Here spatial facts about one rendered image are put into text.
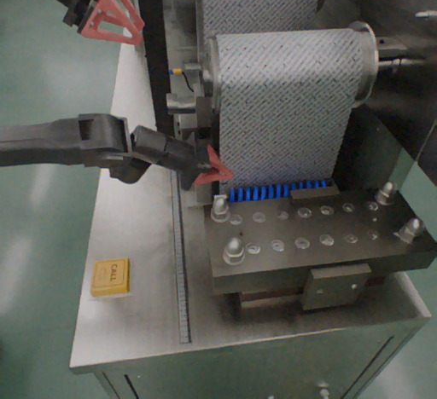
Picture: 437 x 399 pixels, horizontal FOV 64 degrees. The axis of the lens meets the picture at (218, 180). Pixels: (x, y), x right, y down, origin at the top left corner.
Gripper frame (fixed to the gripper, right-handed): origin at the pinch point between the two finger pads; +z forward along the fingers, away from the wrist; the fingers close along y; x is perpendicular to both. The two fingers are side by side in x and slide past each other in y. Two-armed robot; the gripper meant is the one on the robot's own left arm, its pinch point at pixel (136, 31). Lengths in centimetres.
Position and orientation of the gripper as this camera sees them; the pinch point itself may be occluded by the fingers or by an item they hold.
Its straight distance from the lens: 58.9
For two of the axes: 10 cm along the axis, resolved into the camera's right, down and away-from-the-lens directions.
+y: 1.2, 6.8, -7.3
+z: 7.6, 4.1, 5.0
